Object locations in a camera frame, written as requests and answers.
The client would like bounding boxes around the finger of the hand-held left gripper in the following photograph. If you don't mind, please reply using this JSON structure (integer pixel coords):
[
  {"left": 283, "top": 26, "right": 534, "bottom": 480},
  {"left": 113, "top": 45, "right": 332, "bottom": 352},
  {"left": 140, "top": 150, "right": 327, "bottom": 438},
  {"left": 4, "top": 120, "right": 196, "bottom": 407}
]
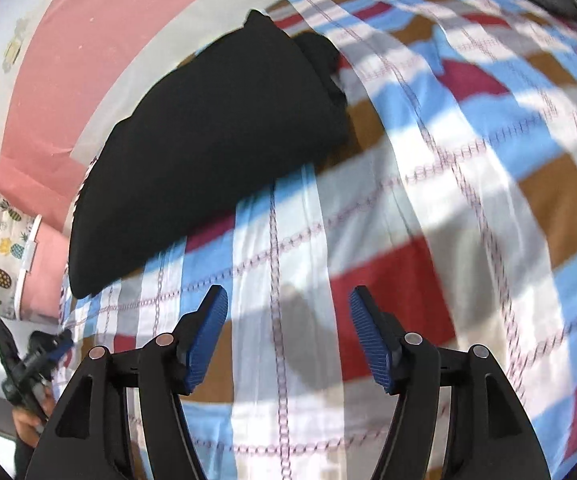
[
  {"left": 28, "top": 330, "right": 75, "bottom": 377},
  {"left": 0, "top": 317, "right": 22, "bottom": 376}
]

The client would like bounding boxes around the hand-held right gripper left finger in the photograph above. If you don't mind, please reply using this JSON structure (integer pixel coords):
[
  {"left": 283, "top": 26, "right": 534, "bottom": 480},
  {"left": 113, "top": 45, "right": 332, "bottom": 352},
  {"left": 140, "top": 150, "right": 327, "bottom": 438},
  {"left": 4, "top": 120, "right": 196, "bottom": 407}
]
[{"left": 26, "top": 285, "right": 229, "bottom": 480}]

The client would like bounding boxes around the plaid bed sheet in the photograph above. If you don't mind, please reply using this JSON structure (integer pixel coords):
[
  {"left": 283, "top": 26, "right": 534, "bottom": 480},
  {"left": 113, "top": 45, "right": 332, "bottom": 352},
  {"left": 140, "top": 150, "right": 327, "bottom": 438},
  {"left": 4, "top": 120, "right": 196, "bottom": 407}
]
[{"left": 61, "top": 0, "right": 577, "bottom": 480}]

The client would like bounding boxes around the black jacket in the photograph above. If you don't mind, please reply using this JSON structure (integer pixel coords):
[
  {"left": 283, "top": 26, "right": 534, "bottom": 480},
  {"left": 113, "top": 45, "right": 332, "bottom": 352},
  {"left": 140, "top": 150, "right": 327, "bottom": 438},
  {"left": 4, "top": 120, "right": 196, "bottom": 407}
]
[{"left": 68, "top": 9, "right": 352, "bottom": 300}]

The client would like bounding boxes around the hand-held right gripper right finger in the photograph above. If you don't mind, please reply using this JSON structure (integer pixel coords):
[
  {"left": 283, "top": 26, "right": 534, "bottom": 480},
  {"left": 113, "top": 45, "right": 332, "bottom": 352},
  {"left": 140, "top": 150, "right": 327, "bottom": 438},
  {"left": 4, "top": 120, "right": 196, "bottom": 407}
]
[{"left": 349, "top": 286, "right": 552, "bottom": 480}]

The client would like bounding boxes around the person's left hand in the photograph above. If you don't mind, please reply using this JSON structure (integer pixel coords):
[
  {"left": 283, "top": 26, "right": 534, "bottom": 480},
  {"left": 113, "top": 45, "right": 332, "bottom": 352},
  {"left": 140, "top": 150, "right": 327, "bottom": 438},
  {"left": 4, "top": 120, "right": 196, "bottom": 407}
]
[{"left": 12, "top": 400, "right": 50, "bottom": 448}]

